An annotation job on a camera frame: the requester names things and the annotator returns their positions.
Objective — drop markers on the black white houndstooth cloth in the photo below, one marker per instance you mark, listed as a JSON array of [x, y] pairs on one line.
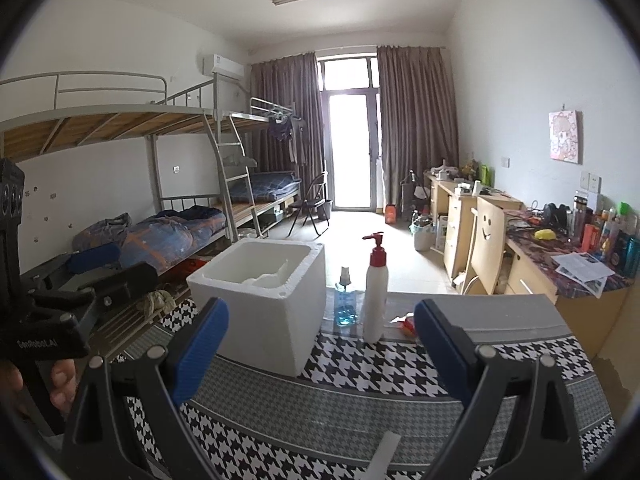
[[350, 360]]

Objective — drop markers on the orange box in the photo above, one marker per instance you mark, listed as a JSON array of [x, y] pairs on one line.
[[390, 214]]

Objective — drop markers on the wooden chair with smiley face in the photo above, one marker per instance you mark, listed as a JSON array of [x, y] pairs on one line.
[[487, 240]]

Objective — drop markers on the red plastic bag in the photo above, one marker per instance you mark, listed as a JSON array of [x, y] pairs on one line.
[[196, 263]]

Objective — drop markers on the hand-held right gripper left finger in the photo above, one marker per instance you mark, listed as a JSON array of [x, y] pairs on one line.
[[200, 345]]

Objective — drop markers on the green bag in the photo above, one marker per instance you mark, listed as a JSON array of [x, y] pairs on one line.
[[486, 173]]

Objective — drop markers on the white air conditioner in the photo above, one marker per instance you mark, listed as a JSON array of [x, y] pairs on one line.
[[222, 65]]

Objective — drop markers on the small grey metal bunk bed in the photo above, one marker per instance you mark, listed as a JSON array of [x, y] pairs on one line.
[[265, 115]]

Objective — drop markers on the blue checked quilt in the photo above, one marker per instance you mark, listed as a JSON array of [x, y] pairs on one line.
[[270, 182]]

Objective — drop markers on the brown curtain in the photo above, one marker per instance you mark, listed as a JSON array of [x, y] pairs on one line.
[[415, 110], [295, 85]]

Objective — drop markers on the black folding chair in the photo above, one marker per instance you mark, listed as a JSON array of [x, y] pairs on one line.
[[310, 205]]

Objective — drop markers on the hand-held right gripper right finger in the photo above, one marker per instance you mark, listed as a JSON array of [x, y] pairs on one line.
[[440, 345]]

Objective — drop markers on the light wooden desk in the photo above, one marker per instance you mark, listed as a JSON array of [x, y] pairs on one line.
[[457, 225]]

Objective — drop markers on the white waste bin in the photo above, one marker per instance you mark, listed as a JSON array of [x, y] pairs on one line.
[[422, 237]]

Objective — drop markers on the large grey metal bunk bed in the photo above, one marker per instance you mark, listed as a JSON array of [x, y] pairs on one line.
[[125, 122]]

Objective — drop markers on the pink wall poster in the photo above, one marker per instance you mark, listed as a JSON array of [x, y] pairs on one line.
[[565, 135]]

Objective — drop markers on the olive crumpled cloth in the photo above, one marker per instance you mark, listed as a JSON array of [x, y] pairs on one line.
[[155, 302]]

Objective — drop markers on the clear spray bottle blue liquid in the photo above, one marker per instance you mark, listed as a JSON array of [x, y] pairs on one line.
[[345, 305]]

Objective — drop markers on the hanging dark clothes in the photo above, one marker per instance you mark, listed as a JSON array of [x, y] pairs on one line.
[[280, 130]]

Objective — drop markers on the grey board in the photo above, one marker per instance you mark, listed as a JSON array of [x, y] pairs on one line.
[[500, 315]]

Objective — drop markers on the white foam box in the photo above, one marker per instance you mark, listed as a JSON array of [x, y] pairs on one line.
[[260, 320]]

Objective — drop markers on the person's left hand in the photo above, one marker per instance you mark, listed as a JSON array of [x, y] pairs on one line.
[[62, 385]]

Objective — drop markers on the glass balcony door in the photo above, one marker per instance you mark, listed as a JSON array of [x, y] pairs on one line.
[[350, 150]]

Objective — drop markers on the white foam strip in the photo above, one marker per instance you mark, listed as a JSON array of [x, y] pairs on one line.
[[384, 455]]

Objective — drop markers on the white pump bottle red cap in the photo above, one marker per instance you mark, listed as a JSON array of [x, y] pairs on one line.
[[375, 300]]

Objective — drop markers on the printed paper sheets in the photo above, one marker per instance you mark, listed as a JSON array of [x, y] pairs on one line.
[[582, 267]]

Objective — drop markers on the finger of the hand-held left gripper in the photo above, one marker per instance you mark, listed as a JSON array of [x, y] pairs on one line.
[[97, 310], [140, 280]]

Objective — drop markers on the blue orange star quilt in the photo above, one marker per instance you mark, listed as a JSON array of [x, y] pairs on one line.
[[150, 235]]

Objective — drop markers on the red snack packet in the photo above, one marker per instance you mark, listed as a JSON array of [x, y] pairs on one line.
[[407, 327]]

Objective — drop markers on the row of bottles and cans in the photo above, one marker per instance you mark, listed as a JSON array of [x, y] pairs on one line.
[[607, 240]]

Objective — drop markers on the black headphones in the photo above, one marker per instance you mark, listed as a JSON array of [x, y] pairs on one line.
[[557, 217]]

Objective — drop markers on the yellow object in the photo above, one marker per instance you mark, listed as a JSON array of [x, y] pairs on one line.
[[545, 235]]

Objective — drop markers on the blue pillow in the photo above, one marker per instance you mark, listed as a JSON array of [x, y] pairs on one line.
[[95, 257]]

